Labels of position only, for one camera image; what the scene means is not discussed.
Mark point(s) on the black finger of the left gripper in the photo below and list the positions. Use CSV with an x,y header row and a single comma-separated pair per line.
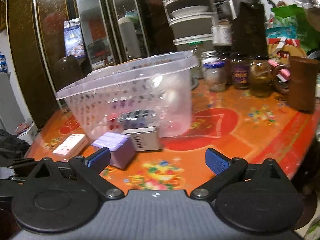
x,y
13,173

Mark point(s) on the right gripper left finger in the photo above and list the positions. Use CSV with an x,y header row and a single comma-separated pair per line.
x,y
88,170

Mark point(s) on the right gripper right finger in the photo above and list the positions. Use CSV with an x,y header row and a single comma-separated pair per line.
x,y
227,171

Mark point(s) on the white red thank-you card box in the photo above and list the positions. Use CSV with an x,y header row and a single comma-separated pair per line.
x,y
72,146

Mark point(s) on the purple card box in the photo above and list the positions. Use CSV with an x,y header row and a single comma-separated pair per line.
x,y
121,148

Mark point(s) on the grey silver small box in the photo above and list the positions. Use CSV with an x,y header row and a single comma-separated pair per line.
x,y
144,139

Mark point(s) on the blue lid glass jar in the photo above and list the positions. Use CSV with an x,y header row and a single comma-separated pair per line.
x,y
215,75

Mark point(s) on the clear plastic perforated basket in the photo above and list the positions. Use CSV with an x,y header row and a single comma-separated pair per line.
x,y
149,92

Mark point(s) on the dark purple label jar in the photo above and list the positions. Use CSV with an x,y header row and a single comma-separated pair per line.
x,y
240,69

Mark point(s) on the amber liquid glass jar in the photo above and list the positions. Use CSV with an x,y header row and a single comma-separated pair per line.
x,y
260,77

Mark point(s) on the white lid small jar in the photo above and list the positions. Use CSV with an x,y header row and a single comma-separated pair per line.
x,y
209,56

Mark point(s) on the brown plastic mug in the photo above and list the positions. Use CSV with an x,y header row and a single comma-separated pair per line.
x,y
301,92

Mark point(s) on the blue patterned hanging packet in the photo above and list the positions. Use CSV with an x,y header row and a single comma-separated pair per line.
x,y
74,43

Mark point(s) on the green lid glass jar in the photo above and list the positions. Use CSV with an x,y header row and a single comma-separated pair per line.
x,y
197,49

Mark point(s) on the round wooden board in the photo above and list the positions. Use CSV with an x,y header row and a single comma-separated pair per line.
x,y
283,52

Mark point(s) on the white label dark bottle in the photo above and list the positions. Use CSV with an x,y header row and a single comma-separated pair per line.
x,y
222,35

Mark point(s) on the dark wooden mirrored wardrobe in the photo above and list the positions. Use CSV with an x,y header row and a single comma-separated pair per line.
x,y
54,43

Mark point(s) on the green gift bag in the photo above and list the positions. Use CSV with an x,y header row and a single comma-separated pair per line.
x,y
291,22

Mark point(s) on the white tiered dish rack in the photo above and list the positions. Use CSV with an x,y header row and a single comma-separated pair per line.
x,y
191,21

